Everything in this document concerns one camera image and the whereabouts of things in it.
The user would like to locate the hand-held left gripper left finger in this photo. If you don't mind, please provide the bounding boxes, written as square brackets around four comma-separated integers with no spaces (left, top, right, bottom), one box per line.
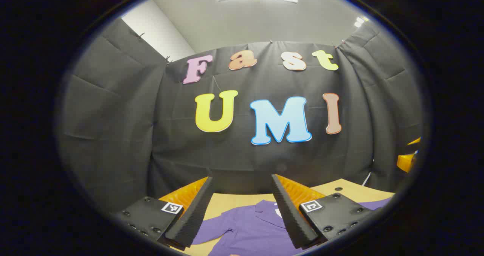
[113,176,214,251]

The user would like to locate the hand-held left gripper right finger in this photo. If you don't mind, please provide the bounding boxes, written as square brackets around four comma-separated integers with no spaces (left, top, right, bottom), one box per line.
[271,174,379,250]

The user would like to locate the black backdrop cloth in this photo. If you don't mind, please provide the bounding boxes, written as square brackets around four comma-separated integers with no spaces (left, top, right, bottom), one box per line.
[57,17,424,215]

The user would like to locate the purple shirt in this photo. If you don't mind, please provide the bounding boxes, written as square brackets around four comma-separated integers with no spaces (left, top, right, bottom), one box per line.
[191,197,394,256]

